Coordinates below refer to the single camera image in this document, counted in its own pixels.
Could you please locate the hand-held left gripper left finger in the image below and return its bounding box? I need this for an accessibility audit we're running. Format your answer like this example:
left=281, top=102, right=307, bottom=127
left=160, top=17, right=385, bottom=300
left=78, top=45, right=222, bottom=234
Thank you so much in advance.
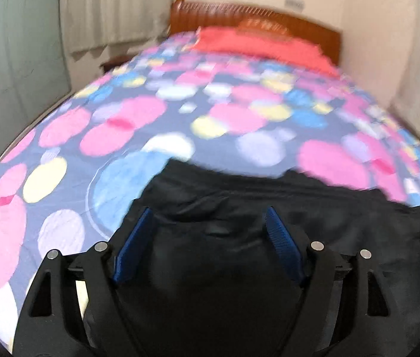
left=13, top=206, right=154, bottom=357

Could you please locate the short cream curtain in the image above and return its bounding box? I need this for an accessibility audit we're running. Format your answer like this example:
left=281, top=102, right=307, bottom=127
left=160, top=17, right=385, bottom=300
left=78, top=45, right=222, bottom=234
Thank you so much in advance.
left=59, top=0, right=171, bottom=58

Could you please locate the black puffer jacket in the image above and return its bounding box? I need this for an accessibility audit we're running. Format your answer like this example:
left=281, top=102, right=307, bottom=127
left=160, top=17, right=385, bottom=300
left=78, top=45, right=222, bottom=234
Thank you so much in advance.
left=83, top=158, right=420, bottom=357

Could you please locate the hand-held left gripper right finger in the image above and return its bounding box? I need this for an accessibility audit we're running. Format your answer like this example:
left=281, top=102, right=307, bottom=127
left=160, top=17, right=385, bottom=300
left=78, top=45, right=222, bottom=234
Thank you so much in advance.
left=266, top=206, right=419, bottom=357

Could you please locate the frosted glass wardrobe door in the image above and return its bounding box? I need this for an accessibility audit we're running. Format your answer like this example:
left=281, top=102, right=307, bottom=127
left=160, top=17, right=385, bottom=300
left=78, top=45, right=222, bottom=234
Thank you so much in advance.
left=0, top=0, right=72, bottom=179

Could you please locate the red pillow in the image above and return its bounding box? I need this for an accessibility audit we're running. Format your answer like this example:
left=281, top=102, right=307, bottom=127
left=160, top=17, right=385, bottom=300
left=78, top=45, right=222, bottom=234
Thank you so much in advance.
left=195, top=26, right=339, bottom=77

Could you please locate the wooden headboard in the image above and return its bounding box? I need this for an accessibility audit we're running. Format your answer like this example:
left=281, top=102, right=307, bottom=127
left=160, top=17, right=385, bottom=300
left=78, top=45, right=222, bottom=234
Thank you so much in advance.
left=169, top=1, right=341, bottom=64

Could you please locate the colourful dotted bedspread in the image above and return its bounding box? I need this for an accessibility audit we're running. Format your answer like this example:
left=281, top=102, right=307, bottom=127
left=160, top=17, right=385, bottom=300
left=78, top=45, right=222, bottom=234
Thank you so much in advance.
left=0, top=30, right=420, bottom=354

